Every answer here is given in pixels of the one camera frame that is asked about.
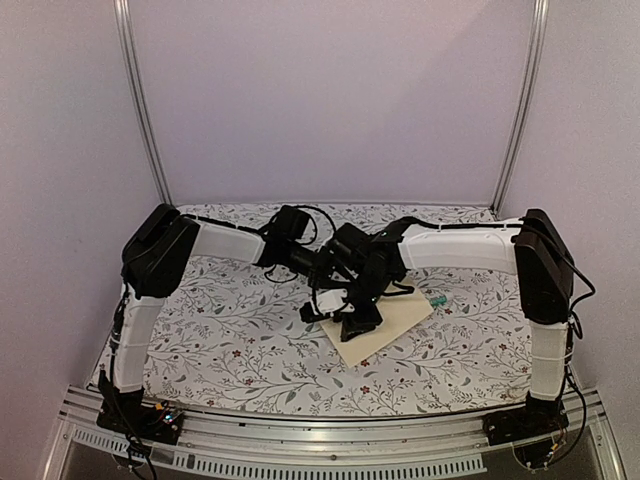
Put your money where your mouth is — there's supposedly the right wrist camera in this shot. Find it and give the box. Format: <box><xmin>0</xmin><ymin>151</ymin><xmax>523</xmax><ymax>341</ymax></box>
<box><xmin>299</xmin><ymin>289</ymin><xmax>354</xmax><ymax>324</ymax></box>

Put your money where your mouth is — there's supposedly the floral patterned table mat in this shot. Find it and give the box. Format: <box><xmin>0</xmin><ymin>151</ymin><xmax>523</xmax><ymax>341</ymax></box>
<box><xmin>93</xmin><ymin>204</ymin><xmax>500</xmax><ymax>417</ymax></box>

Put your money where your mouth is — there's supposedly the left aluminium frame post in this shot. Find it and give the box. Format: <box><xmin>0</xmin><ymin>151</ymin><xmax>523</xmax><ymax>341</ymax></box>
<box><xmin>113</xmin><ymin>0</ymin><xmax>173</xmax><ymax>204</ymax></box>

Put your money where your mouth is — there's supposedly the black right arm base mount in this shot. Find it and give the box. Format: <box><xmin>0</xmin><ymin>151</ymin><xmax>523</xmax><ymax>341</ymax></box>
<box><xmin>482</xmin><ymin>393</ymin><xmax>569</xmax><ymax>470</ymax></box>

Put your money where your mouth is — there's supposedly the green white glue stick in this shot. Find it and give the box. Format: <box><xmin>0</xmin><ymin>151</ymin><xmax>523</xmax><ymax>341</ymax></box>
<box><xmin>429</xmin><ymin>295</ymin><xmax>447</xmax><ymax>307</ymax></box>

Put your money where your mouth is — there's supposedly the front aluminium rail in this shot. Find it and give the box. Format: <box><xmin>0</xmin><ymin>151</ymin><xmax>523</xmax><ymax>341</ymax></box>
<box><xmin>43</xmin><ymin>387</ymin><xmax>631</xmax><ymax>479</ymax></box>

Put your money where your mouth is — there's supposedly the aluminium frame post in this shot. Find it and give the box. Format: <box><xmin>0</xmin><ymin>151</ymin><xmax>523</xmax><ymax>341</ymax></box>
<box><xmin>490</xmin><ymin>0</ymin><xmax>549</xmax><ymax>215</ymax></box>
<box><xmin>113</xmin><ymin>0</ymin><xmax>173</xmax><ymax>204</ymax></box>

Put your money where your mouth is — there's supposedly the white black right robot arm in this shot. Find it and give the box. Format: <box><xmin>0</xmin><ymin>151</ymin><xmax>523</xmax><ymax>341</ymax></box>
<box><xmin>313</xmin><ymin>209</ymin><xmax>581</xmax><ymax>436</ymax></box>

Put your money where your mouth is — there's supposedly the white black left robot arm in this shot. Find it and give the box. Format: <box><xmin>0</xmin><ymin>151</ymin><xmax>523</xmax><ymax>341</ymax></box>
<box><xmin>99</xmin><ymin>203</ymin><xmax>318</xmax><ymax>395</ymax></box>

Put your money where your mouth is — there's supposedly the cream paper envelope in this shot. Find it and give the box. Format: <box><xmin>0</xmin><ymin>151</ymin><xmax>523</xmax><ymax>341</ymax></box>
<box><xmin>320</xmin><ymin>276</ymin><xmax>434</xmax><ymax>368</ymax></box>

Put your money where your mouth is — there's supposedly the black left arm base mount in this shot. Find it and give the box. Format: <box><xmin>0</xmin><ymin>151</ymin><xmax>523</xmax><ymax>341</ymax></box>
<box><xmin>96</xmin><ymin>390</ymin><xmax>184</xmax><ymax>445</ymax></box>

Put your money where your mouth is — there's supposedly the right aluminium frame post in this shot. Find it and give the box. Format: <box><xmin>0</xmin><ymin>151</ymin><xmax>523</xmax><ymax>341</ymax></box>
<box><xmin>490</xmin><ymin>0</ymin><xmax>549</xmax><ymax>215</ymax></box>

